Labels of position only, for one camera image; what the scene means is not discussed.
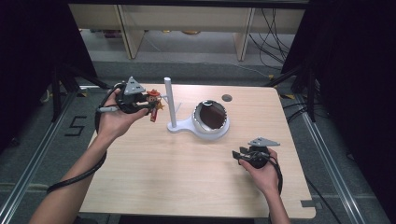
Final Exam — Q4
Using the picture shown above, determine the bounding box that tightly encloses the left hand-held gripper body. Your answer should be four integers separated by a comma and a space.
115, 76, 148, 114

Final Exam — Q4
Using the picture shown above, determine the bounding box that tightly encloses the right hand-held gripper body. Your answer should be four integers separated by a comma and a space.
247, 136, 281, 170

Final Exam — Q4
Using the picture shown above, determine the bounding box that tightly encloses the cowboy figure keychain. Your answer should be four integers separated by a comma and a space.
146, 89, 165, 123

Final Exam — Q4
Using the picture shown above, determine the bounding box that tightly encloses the white hook stand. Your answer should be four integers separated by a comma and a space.
160, 77, 231, 141

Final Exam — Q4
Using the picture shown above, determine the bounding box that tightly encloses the brown zipper pouch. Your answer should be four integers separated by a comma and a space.
199, 104, 226, 131

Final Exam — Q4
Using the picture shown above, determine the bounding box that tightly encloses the shiny white bowl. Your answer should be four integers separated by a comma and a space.
191, 99, 229, 135

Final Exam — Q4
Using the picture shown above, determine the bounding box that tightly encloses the person's right hand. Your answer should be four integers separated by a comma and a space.
238, 147, 281, 196

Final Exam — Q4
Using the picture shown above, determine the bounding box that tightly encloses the person's left hand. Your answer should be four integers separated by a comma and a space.
97, 88, 150, 141

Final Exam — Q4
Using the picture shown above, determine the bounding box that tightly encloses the grey tape strip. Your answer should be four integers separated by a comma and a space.
300, 199, 318, 209

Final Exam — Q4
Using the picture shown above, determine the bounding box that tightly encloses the black metal stand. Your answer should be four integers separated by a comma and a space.
50, 61, 114, 123
263, 61, 319, 123

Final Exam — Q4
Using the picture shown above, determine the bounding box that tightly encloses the light wooden shelf unit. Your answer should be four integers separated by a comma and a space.
68, 3, 306, 62

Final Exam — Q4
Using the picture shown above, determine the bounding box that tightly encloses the grey cable plug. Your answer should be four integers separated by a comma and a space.
96, 105, 120, 114

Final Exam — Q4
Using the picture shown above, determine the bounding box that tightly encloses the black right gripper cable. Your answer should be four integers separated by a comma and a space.
263, 156, 284, 196

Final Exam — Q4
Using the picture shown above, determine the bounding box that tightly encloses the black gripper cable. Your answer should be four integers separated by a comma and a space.
46, 81, 124, 195
263, 156, 284, 196

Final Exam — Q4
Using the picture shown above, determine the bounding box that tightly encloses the aluminium floor rail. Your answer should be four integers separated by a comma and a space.
0, 91, 78, 224
298, 92, 366, 224

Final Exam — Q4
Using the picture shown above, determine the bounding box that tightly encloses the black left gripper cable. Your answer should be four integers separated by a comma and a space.
46, 81, 124, 195

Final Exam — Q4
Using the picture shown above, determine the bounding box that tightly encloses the bundle of black cables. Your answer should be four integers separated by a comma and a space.
247, 7, 297, 71

